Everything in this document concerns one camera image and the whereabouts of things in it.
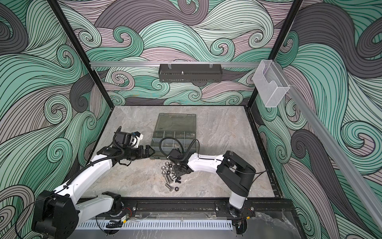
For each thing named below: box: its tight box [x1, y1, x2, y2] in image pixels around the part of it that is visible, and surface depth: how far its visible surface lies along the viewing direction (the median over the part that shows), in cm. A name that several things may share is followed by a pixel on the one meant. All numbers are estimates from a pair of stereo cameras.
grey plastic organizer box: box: [149, 113, 197, 160], surface depth 109 cm
